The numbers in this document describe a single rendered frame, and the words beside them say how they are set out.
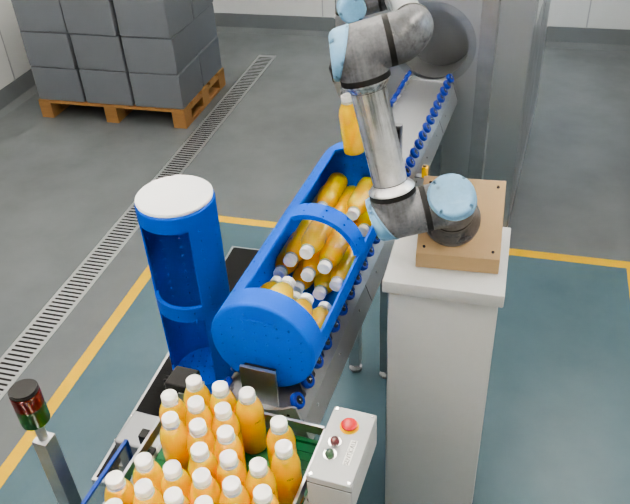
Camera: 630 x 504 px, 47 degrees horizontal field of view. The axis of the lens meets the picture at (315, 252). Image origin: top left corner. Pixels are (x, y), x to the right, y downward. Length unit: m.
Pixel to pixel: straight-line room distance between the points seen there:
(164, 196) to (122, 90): 2.99
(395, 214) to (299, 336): 0.38
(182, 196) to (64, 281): 1.64
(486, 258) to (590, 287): 1.96
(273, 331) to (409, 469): 0.90
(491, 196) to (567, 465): 1.38
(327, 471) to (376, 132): 0.76
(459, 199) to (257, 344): 0.62
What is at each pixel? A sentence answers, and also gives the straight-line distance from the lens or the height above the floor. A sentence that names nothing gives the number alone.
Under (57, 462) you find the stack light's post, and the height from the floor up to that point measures 1.02.
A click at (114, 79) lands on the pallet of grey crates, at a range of 5.55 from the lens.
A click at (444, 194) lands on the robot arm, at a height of 1.43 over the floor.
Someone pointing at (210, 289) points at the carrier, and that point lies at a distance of 2.72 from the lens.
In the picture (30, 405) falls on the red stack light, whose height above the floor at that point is 1.23.
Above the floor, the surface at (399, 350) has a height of 0.89.
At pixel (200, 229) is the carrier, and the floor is 0.95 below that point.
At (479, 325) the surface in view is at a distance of 2.02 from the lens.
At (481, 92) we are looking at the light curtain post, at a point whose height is 1.19.
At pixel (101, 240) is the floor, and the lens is 4.37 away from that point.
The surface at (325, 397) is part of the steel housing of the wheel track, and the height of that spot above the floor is 0.86.
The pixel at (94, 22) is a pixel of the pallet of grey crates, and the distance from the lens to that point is 5.44.
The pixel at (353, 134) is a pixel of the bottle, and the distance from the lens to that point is 2.27.
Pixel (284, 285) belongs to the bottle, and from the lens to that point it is 1.90.
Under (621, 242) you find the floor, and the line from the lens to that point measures 4.27.
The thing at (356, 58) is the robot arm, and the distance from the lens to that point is 1.65.
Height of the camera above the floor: 2.37
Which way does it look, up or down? 36 degrees down
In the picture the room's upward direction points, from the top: 4 degrees counter-clockwise
